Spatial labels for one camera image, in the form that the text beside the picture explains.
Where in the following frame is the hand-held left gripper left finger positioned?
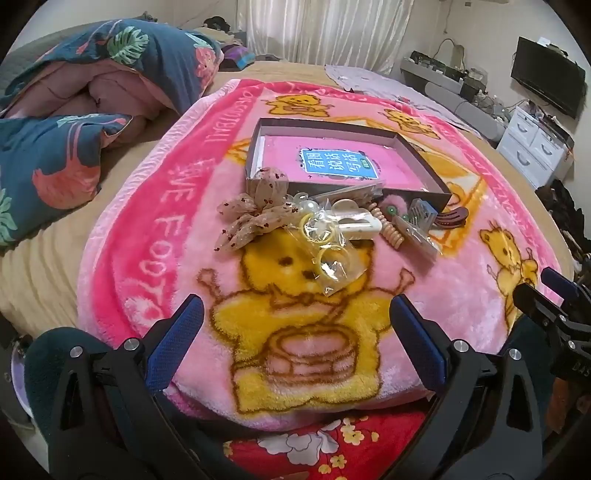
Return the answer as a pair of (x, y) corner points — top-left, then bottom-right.
(46, 294), (222, 480)

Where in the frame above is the pink fluffy hair clip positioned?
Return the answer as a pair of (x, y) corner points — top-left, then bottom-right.
(379, 194), (411, 220)

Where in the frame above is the pink bear printed blanket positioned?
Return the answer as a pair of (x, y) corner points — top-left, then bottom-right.
(76, 78), (566, 432)

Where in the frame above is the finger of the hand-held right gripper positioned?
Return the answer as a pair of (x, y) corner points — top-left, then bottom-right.
(512, 282), (573, 334)
(540, 267), (591, 306)

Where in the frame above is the spotted beige hair bow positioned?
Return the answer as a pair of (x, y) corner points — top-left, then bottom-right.
(217, 167), (301, 252)

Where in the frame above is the black flat television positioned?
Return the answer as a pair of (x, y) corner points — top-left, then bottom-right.
(510, 37), (586, 120)

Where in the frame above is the pearl bead hair tie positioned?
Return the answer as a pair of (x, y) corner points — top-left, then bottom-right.
(286, 191), (324, 217)

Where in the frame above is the brown claw clip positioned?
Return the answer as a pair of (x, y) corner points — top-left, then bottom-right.
(434, 207), (469, 230)

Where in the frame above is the lilac cloth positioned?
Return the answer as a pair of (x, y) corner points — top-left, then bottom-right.
(324, 64), (485, 139)

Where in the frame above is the white curtain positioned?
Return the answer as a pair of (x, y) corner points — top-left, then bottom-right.
(235, 0), (414, 77)

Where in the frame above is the pink booklet with blue label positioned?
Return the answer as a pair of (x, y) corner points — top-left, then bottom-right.
(261, 134), (437, 192)

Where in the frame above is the dark clothing heap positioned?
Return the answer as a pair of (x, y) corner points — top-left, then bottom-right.
(536, 179), (591, 278)

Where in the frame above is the small pale green claw clip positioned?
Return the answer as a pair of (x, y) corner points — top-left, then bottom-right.
(409, 198), (437, 227)

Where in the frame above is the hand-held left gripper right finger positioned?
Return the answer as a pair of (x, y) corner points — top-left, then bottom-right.
(383, 294), (555, 480)

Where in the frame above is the clear packet of hair clips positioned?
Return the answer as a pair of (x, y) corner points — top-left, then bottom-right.
(392, 215), (444, 264)

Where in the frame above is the white drawer cabinet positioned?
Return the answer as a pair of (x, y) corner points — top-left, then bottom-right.
(496, 99), (575, 183)

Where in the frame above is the grey shelf unit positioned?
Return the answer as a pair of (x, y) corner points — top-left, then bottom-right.
(399, 51), (509, 141)

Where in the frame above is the clear bag of yellow hair ties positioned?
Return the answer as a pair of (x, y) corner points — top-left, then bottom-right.
(284, 210), (365, 301)

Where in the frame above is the white hair clip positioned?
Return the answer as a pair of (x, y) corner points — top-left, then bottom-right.
(332, 199), (384, 241)

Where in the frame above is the bed with beige sheet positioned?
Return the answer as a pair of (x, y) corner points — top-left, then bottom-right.
(0, 58), (573, 333)

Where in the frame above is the red floral cloth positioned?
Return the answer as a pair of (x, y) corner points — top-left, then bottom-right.
(222, 408), (428, 480)

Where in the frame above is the dark blue floral quilt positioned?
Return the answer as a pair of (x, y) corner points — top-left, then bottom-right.
(0, 18), (225, 252)

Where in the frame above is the beige spiral hair tie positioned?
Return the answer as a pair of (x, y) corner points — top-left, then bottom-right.
(369, 203), (407, 250)

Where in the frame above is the purple striped cloth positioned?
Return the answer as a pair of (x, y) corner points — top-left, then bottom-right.
(219, 42), (256, 71)

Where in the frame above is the dark clothes pile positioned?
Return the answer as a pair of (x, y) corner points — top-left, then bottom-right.
(203, 16), (237, 34)

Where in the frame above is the grey cardboard box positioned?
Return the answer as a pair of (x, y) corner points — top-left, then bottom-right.
(243, 117), (453, 217)

